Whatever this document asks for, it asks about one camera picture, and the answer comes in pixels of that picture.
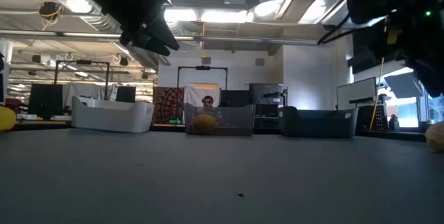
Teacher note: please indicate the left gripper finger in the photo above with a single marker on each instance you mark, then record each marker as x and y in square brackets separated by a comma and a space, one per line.
[161, 35]
[145, 43]

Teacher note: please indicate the yellow lemon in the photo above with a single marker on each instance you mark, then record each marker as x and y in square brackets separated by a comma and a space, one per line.
[205, 124]
[6, 119]

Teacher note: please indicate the black ceiling spotlight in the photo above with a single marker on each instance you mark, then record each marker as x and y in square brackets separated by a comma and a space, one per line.
[123, 61]
[145, 75]
[36, 58]

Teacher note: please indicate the grey softbox lamp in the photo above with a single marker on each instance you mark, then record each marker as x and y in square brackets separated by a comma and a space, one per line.
[404, 85]

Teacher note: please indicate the ceiling light panel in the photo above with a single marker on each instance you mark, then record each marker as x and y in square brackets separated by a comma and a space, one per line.
[208, 16]

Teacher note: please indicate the black computer monitor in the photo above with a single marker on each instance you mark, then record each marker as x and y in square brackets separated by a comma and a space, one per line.
[45, 99]
[236, 98]
[125, 94]

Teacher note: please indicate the bright window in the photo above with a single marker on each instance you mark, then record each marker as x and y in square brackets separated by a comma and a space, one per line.
[407, 113]

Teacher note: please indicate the long grey ceiling pipe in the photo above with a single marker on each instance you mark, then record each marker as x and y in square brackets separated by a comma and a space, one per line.
[225, 39]

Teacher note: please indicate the patterned tapestry cloth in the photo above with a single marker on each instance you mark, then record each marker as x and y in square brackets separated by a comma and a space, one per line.
[168, 104]

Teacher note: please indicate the white hanging cloth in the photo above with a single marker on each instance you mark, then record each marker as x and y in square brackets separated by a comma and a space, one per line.
[74, 90]
[192, 95]

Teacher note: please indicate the beige board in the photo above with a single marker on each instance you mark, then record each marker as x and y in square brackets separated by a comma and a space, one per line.
[206, 86]

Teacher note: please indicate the dark bottle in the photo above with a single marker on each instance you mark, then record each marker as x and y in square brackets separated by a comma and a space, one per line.
[394, 123]

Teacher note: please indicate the black perforated stand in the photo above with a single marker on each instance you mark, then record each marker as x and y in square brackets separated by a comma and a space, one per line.
[381, 118]

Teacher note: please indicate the person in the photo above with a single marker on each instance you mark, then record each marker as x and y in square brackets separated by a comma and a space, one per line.
[207, 101]

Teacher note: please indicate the whiteboard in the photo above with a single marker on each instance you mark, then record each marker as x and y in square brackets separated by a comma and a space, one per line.
[355, 94]

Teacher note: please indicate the small green box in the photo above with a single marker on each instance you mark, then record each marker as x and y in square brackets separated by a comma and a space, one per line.
[176, 121]

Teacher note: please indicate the white plastic basket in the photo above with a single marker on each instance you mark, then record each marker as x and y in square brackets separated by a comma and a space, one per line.
[111, 120]

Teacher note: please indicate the grey translucent basket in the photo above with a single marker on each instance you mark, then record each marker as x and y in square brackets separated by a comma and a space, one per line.
[236, 123]

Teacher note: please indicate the teal plastic basket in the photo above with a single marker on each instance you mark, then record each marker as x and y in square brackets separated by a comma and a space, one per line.
[319, 123]

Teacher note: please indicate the red object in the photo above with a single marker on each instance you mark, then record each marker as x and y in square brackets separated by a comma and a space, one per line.
[13, 104]

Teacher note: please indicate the grey wall vent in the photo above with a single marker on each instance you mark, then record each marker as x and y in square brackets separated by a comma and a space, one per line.
[206, 60]
[260, 62]

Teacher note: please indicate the black camera gantry frame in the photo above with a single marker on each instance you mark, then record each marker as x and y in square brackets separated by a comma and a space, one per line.
[203, 68]

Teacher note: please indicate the black wall screen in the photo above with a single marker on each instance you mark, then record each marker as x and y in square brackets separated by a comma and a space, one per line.
[364, 54]

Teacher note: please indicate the rectangular metal ceiling duct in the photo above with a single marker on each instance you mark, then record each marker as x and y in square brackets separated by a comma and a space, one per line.
[312, 2]

